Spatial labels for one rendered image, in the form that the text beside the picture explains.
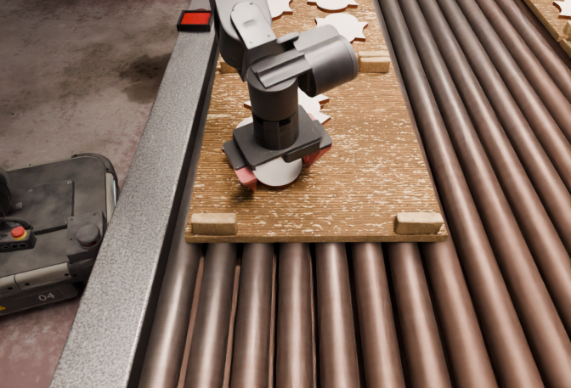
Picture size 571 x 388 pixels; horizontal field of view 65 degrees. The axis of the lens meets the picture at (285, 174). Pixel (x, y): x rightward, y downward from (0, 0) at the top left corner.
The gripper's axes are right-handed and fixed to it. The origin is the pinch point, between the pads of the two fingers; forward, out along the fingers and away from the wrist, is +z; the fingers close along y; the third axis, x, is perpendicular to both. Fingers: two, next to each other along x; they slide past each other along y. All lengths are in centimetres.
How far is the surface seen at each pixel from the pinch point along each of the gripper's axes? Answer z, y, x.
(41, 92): 118, 61, -183
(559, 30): 12, -74, -13
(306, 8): 12, -29, -48
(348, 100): 5.6, -19.3, -12.0
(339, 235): -0.1, -2.5, 12.8
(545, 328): 0.2, -17.8, 33.9
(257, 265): 0.4, 8.9, 11.4
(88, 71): 122, 35, -193
